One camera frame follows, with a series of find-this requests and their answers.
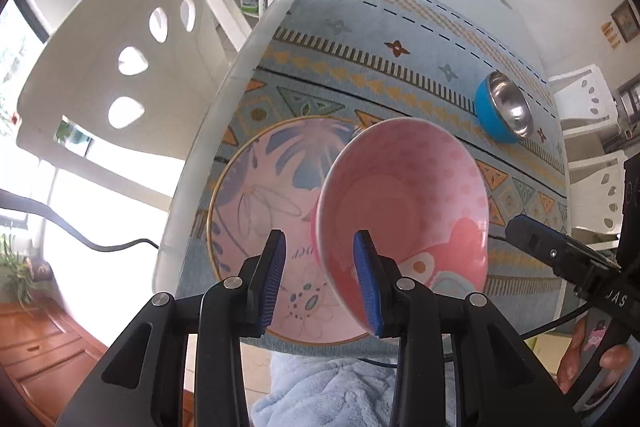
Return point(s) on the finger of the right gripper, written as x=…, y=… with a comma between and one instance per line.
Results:
x=568, y=258

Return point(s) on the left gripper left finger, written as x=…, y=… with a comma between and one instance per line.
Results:
x=237, y=307

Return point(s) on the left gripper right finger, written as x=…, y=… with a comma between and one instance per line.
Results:
x=399, y=307

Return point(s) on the pink polka dot bowl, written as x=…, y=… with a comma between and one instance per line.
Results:
x=420, y=194

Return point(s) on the blue leaf round plate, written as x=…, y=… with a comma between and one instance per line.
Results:
x=270, y=231

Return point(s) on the blue steel bowl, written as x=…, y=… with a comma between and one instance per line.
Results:
x=502, y=110

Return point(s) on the person's right hand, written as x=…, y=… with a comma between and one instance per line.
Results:
x=598, y=355

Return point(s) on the light blue quilted clothing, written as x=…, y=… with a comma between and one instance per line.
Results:
x=312, y=391

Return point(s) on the white chair right side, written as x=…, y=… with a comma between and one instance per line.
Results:
x=584, y=102

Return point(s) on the green potted plant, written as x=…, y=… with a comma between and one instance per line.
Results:
x=21, y=274

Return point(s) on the white chair near left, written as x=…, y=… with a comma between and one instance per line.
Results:
x=121, y=88

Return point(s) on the patterned blue table mat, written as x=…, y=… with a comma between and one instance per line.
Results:
x=400, y=117

